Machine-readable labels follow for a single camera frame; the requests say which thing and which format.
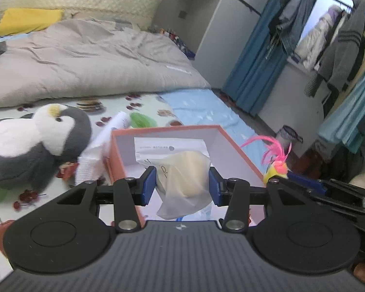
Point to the hanging grey striped cardigan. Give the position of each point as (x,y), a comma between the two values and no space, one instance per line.
(343,51)

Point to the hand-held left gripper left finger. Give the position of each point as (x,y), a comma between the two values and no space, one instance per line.
(148,185)

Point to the grey and white penguin plush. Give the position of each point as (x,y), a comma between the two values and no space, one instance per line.
(33,146)

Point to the colourful patterned cloth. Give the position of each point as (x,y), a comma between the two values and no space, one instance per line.
(179,42)

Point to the blue curtain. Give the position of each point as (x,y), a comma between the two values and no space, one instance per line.
(255,51)

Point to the food print bedsheet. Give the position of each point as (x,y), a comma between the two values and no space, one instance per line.
(48,194)

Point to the white wardrobe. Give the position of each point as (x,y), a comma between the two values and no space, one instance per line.
(210,15)

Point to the orange cardboard box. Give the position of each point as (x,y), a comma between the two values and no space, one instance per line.
(225,149)

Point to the pink feather toy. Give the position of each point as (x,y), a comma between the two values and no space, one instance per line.
(276,164)

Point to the hanging white jacket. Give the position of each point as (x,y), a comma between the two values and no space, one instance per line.
(316,39)

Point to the yellow pillow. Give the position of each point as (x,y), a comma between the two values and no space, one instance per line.
(27,19)

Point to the hanging blue jeans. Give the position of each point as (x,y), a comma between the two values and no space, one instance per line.
(289,15)

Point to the grey duvet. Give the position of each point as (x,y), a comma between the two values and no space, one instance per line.
(88,57)

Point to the white plastic packet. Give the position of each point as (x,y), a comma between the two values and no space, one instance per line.
(170,149)

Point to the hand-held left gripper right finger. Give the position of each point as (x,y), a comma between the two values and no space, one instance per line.
(215,187)

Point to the small grey basket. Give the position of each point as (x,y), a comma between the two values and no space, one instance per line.
(287,141)

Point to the hanging teal garment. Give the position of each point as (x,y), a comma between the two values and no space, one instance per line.
(352,112)

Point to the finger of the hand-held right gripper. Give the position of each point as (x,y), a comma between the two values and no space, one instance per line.
(337,203)
(310,185)

